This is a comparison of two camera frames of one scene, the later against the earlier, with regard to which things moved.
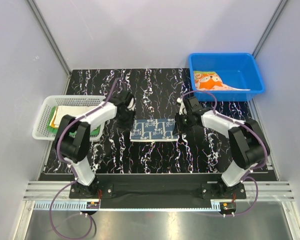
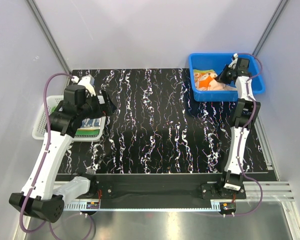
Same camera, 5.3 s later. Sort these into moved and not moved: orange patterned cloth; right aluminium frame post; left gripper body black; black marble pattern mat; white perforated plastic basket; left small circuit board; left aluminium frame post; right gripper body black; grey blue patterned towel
Moved: right gripper body black; grey blue patterned towel; left gripper body black
Not moved: orange patterned cloth; left aluminium frame post; right aluminium frame post; black marble pattern mat; left small circuit board; white perforated plastic basket
